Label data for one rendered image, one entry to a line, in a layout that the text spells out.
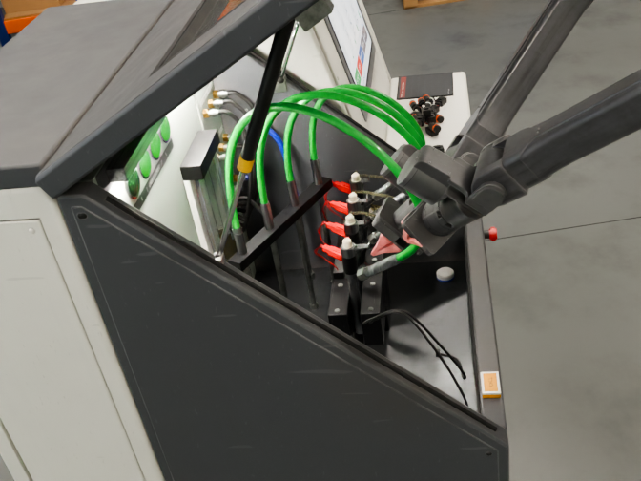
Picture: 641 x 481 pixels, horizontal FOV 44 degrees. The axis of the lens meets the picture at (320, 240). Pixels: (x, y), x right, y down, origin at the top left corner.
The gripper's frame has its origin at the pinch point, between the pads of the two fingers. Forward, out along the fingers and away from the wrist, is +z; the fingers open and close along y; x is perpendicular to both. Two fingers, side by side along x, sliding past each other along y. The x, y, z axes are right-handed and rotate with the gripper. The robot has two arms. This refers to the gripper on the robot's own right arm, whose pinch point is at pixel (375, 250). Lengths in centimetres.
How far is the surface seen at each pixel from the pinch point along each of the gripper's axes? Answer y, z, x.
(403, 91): 6, 24, -93
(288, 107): 28.2, -16.8, 6.5
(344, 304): -3.5, 13.9, 1.6
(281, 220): 15.4, 15.5, -7.7
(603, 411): -106, 53, -73
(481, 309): -23.5, -1.0, -5.1
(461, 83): -5, 14, -100
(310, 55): 31.4, -1.7, -33.6
